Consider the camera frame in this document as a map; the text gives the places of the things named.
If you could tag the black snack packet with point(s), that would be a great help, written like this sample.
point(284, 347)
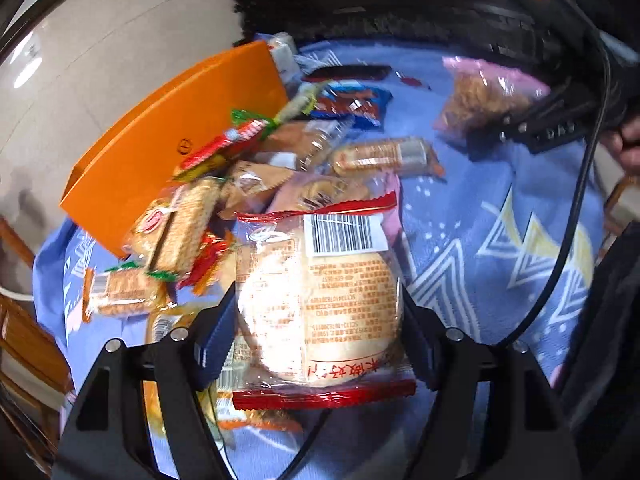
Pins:
point(350, 72)

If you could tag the orange-ended biscuit packet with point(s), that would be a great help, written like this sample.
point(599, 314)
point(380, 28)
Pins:
point(380, 157)

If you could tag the white snack packet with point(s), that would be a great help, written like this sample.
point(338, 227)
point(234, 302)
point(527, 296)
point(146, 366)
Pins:
point(285, 57)

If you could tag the clear brown pastry packet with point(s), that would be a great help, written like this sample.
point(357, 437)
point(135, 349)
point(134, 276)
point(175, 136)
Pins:
point(255, 182)

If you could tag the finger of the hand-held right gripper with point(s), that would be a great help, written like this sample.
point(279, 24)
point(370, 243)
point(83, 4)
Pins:
point(545, 137)
point(550, 102)

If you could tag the blue snack packet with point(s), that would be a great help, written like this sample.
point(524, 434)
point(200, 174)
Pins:
point(355, 102)

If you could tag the small orange biscuit packet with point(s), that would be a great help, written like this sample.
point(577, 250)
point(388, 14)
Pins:
point(125, 292)

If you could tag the green-ended cracker packet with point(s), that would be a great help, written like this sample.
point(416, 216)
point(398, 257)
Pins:
point(180, 230)

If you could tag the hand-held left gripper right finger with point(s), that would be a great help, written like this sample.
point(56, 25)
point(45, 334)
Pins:
point(419, 342)

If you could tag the yellow snack packet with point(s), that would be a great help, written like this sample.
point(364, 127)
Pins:
point(165, 322)

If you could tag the orange cardboard box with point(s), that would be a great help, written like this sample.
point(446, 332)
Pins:
point(150, 135)

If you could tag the small red snack packet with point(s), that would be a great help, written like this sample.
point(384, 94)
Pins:
point(210, 260)

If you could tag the person's right hand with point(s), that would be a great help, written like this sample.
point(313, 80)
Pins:
point(629, 157)

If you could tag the pink cookie packet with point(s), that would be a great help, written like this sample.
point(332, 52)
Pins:
point(325, 192)

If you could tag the red-edged round cake packet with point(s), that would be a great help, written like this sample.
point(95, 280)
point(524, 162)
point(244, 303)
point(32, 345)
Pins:
point(320, 300)

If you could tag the person's dark clothing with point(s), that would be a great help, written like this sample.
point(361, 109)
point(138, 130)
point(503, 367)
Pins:
point(610, 335)

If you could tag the brown wooden chair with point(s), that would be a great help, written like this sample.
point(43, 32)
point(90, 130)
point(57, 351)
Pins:
point(30, 340)

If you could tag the pink bag of meat floss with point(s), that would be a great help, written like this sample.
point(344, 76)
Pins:
point(480, 95)

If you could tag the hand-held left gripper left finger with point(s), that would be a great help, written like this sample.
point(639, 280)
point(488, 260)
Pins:
point(216, 345)

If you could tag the clear bread packet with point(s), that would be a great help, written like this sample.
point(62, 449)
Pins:
point(310, 140)

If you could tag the blue printed cloth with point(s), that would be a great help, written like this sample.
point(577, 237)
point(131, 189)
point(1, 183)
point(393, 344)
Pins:
point(475, 260)

